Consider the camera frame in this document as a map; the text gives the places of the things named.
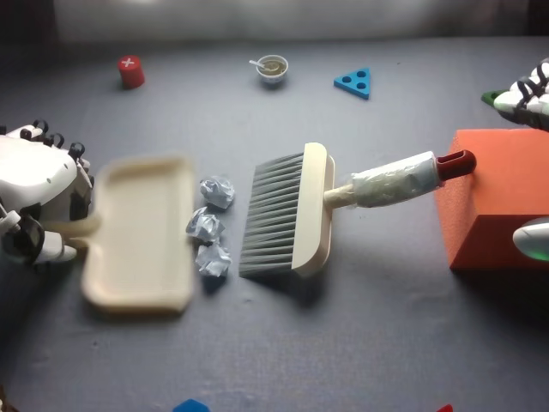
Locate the crumpled white paper ball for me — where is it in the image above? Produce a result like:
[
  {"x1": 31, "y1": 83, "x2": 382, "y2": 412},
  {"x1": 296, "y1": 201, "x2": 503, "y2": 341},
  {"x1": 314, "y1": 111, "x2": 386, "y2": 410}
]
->
[
  {"x1": 195, "y1": 242, "x2": 232, "y2": 279},
  {"x1": 198, "y1": 174, "x2": 237, "y2": 210},
  {"x1": 184, "y1": 206, "x2": 226, "y2": 245}
]

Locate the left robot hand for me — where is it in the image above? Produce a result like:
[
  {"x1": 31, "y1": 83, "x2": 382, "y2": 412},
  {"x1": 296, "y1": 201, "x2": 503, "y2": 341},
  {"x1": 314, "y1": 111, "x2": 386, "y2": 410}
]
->
[{"x1": 0, "y1": 119, "x2": 95, "y2": 270}]

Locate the white sheet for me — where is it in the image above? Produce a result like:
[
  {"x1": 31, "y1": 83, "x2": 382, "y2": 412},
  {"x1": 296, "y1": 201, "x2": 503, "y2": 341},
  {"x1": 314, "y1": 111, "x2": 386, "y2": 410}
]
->
[{"x1": 53, "y1": 0, "x2": 549, "y2": 42}]

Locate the green block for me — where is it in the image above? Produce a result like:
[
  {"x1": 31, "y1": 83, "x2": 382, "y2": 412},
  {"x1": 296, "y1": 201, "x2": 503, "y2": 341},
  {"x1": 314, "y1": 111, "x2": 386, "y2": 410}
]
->
[{"x1": 480, "y1": 88, "x2": 510, "y2": 106}]

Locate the blue hexagonal block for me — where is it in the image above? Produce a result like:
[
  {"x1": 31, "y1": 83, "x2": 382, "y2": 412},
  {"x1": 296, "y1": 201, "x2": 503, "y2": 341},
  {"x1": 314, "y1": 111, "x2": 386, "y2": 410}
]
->
[{"x1": 171, "y1": 397, "x2": 211, "y2": 412}]

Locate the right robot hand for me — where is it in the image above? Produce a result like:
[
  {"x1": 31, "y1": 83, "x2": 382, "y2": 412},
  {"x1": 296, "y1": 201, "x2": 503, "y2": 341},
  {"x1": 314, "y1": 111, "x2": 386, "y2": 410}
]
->
[{"x1": 492, "y1": 62, "x2": 549, "y2": 263}]

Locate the cream plastic dustpan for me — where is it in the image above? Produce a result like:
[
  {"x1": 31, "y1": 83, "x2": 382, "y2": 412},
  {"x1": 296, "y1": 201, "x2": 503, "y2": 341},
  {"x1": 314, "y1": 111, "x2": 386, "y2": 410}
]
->
[{"x1": 42, "y1": 150, "x2": 199, "y2": 318}]

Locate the red cylinder with white cross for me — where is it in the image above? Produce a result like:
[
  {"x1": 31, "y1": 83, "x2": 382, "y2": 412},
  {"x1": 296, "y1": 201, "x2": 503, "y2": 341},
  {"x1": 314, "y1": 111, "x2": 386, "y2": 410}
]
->
[{"x1": 117, "y1": 55, "x2": 146, "y2": 90}]

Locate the grey tablecloth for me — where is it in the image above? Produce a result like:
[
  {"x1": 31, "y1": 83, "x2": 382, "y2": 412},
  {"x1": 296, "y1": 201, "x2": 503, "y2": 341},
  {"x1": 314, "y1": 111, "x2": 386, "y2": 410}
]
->
[{"x1": 0, "y1": 36, "x2": 549, "y2": 412}]

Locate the blue triangle with three holes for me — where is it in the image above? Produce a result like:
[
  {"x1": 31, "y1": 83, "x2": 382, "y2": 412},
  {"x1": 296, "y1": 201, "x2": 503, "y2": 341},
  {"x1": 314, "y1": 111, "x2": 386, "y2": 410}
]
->
[{"x1": 333, "y1": 66, "x2": 372, "y2": 101}]

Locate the orange foam block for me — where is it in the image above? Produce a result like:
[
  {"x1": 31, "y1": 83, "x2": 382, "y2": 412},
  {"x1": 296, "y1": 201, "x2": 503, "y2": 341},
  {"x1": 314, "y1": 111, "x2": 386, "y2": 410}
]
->
[{"x1": 433, "y1": 128, "x2": 549, "y2": 272}]

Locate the white brush with handle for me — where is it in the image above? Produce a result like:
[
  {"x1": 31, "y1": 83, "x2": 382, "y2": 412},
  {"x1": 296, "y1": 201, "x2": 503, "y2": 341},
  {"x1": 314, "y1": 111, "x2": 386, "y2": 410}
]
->
[{"x1": 238, "y1": 142, "x2": 478, "y2": 280}]

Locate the small white cup with spoon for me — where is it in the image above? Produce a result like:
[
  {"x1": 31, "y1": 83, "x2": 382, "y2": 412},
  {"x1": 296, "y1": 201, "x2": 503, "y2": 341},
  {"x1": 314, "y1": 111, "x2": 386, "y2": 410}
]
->
[{"x1": 248, "y1": 54, "x2": 289, "y2": 90}]

